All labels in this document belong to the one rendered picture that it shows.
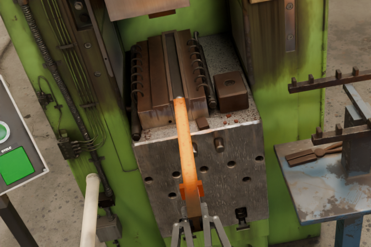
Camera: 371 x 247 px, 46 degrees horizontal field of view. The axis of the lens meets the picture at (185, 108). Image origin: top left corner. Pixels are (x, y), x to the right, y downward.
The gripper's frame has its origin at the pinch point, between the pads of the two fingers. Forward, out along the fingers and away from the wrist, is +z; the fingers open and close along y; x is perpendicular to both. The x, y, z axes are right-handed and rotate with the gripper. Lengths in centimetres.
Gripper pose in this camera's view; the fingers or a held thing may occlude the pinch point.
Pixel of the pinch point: (194, 205)
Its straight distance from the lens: 87.1
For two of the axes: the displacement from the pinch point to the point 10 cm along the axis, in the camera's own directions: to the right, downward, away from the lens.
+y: 9.8, -1.8, -0.2
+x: -1.6, -7.7, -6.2
